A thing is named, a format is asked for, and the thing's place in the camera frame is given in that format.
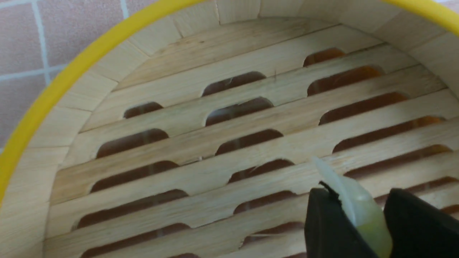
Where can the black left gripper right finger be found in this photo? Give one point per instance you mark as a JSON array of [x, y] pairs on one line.
[[418, 229]]

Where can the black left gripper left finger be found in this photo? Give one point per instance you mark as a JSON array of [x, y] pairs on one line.
[[328, 232]]

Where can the pale green toy dumpling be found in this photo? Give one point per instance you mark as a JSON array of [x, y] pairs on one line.
[[360, 208]]

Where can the bamboo steamer tray yellow rim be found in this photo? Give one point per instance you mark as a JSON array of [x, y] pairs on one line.
[[186, 131]]

